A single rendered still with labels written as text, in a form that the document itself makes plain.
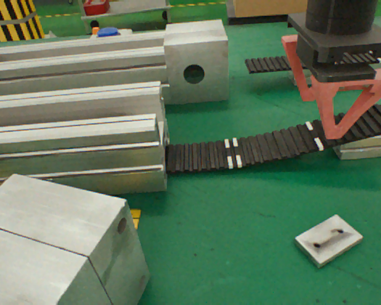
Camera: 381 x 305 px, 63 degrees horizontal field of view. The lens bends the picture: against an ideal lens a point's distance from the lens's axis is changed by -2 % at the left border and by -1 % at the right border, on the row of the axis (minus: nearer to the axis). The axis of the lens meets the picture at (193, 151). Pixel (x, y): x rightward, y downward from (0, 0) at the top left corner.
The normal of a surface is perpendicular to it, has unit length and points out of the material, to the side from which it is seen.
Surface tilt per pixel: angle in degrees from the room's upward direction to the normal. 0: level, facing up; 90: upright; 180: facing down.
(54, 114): 90
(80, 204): 0
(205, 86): 90
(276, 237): 0
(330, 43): 0
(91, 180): 90
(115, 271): 90
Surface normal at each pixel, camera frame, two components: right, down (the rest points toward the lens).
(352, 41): -0.08, -0.79
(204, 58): 0.03, 0.62
